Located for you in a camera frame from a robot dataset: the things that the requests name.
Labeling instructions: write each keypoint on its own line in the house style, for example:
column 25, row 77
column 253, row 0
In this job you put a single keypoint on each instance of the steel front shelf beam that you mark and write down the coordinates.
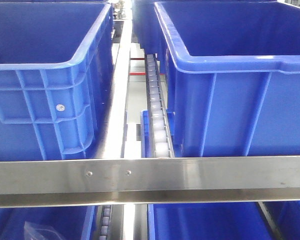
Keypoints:
column 149, row 180

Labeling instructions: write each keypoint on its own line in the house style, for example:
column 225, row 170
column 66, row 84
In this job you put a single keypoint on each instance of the blue lower crate left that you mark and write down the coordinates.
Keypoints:
column 70, row 222

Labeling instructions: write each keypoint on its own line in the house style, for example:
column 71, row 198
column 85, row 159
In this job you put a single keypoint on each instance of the blue target crate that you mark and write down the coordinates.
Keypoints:
column 233, row 71

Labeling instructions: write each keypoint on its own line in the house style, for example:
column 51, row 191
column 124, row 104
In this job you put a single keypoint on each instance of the blue lower crate right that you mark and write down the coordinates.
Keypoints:
column 206, row 221

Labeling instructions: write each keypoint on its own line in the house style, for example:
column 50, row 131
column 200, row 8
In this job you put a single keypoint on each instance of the white roller conveyor track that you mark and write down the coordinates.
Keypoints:
column 160, row 140

